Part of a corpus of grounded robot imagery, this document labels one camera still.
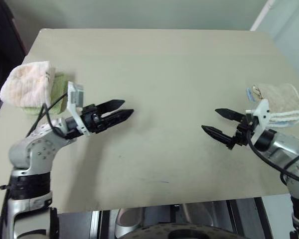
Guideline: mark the white folded towel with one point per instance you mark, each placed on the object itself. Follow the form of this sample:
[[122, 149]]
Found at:
[[286, 115]]

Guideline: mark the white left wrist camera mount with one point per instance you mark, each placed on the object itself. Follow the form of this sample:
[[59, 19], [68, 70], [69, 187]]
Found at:
[[73, 99]]

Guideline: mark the silver robot torso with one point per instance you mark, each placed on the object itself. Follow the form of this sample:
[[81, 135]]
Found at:
[[129, 219]]

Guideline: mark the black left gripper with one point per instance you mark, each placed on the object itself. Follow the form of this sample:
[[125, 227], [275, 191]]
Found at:
[[93, 122]]

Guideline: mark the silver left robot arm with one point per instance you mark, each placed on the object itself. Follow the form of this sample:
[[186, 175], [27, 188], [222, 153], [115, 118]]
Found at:
[[35, 149]]

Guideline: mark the pale pink white towel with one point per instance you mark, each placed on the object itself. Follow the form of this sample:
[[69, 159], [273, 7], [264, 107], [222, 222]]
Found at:
[[27, 82]]

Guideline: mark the beige folded towel right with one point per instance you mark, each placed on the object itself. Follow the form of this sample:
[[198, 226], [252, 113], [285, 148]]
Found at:
[[250, 95]]

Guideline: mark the green folded towel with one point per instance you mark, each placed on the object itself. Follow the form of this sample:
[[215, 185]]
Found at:
[[59, 84]]

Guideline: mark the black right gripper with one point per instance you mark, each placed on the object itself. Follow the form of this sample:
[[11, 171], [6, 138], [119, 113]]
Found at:
[[243, 132]]

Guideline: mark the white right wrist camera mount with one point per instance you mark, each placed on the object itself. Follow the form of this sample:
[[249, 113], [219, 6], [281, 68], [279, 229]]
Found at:
[[262, 109]]

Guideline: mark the dark rounded disc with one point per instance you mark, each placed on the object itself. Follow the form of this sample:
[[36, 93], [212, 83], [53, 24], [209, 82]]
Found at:
[[149, 232]]

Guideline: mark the large dark object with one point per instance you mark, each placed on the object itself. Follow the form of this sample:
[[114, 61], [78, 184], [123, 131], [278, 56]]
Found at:
[[2, 49]]

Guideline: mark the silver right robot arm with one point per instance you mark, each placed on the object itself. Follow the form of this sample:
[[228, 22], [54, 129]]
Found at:
[[284, 147]]

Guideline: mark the beige folded towel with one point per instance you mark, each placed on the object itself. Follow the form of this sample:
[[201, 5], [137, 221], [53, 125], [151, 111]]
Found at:
[[281, 97], [250, 95]]

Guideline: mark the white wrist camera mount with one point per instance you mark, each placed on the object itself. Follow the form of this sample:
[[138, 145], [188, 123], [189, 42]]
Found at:
[[262, 109], [73, 99]]

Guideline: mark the black metal frame bar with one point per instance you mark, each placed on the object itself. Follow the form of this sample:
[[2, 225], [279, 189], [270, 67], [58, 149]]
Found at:
[[99, 224], [249, 219]]

